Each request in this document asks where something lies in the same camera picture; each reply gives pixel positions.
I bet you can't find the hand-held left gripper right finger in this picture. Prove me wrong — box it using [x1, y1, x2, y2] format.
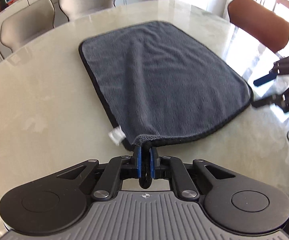
[149, 147, 237, 201]

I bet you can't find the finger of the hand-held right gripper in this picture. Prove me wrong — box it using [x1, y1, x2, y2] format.
[253, 52, 289, 87]
[252, 93, 287, 109]

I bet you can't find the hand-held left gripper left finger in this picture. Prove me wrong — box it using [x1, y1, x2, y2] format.
[56, 146, 143, 201]

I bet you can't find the blue and grey towel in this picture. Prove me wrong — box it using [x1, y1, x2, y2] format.
[78, 20, 254, 189]

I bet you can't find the brown leather chair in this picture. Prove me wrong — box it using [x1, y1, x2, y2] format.
[227, 0, 289, 54]

